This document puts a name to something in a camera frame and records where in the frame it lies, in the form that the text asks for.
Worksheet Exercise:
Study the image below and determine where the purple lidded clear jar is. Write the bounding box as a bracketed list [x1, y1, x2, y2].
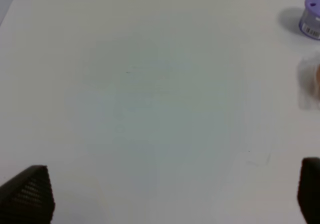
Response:
[299, 0, 320, 41]

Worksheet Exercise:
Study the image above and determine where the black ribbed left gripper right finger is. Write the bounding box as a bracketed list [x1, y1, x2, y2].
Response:
[297, 157, 320, 223]

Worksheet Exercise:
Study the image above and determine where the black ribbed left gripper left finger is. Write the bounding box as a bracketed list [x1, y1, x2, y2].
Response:
[0, 165, 56, 223]

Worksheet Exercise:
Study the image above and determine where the toy fruit tart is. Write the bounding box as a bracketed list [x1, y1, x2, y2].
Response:
[296, 52, 320, 110]

